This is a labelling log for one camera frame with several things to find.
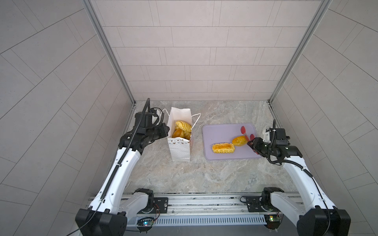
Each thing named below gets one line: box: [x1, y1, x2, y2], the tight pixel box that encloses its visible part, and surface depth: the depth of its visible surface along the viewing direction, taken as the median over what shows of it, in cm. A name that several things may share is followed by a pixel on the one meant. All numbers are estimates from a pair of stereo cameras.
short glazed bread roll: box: [175, 120, 192, 133], surface depth 82 cm
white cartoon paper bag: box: [166, 107, 193, 162], surface depth 77 cm
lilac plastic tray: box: [201, 123, 262, 161], surface depth 91 cm
